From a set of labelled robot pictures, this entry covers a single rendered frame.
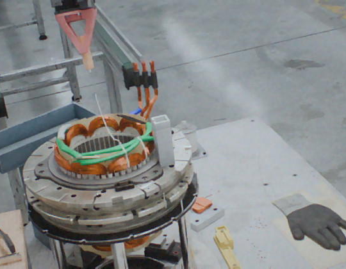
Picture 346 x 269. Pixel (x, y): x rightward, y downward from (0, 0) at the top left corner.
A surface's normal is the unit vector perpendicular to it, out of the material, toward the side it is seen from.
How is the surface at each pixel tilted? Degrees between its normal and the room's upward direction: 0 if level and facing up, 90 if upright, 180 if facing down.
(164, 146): 90
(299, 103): 0
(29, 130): 90
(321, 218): 2
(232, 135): 0
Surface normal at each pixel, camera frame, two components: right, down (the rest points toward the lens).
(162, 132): 0.28, 0.40
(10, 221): -0.11, -0.89
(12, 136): 0.60, 0.29
